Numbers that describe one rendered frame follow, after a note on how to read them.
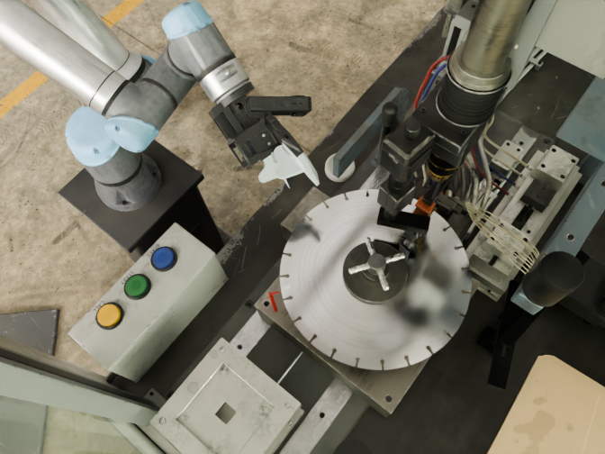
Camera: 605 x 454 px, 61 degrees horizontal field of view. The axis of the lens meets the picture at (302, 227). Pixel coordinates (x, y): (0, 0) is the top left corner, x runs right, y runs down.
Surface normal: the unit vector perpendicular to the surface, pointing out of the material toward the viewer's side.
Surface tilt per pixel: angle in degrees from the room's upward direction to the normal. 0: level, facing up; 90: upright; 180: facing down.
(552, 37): 90
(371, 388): 0
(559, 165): 0
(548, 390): 0
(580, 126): 90
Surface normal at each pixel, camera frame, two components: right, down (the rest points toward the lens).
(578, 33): -0.63, 0.72
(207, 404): -0.04, -0.42
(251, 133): 0.32, 0.04
